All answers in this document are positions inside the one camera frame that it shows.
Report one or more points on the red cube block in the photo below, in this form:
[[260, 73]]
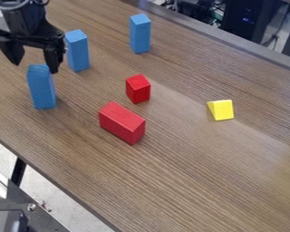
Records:
[[138, 88]]

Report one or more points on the red rectangular block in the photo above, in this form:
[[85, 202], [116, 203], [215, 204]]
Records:
[[121, 122]]

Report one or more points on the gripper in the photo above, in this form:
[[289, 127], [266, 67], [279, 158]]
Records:
[[28, 25]]

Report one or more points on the blue rectangular block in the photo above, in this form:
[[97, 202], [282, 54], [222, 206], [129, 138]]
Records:
[[41, 87], [77, 50], [140, 33]]

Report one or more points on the black computer tower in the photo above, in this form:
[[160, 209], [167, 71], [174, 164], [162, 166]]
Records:
[[248, 16]]

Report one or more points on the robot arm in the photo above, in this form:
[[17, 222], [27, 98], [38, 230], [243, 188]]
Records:
[[20, 3]]

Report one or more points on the yellow wedge block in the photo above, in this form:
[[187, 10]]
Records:
[[221, 110]]

